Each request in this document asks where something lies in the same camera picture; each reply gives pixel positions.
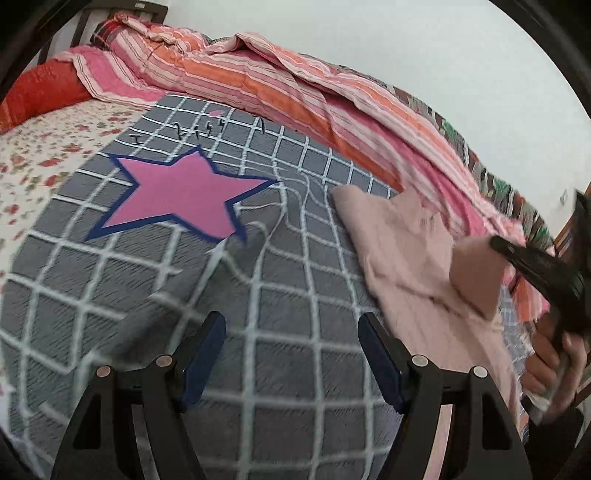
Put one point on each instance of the white wall socket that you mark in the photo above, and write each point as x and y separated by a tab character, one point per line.
563	197

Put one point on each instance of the floral bedsheet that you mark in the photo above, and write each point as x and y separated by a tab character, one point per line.
51	152

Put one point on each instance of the person's right forearm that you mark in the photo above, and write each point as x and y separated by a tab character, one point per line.
558	447

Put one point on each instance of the grey checked star blanket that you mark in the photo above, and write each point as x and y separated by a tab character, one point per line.
194	277

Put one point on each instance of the red pillow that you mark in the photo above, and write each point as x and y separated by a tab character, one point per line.
41	90

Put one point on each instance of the person's right hand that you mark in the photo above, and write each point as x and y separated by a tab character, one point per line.
554	374

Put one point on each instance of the pink knitted sweater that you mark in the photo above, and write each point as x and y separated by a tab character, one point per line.
415	258

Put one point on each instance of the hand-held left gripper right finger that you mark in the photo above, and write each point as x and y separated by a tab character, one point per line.
378	350

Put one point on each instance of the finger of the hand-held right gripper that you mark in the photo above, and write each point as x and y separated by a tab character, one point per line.
531	265

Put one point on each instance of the pink orange striped quilt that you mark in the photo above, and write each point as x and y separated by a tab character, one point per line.
286	87

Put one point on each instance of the dark wooden headboard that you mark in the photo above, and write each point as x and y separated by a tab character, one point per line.
69	27

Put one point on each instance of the colourful patterned blanket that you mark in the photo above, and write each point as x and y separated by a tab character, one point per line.
480	157

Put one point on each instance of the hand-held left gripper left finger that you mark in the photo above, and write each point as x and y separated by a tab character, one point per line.
205	350

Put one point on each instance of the brown wooden door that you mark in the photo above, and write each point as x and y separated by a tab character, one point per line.
570	230

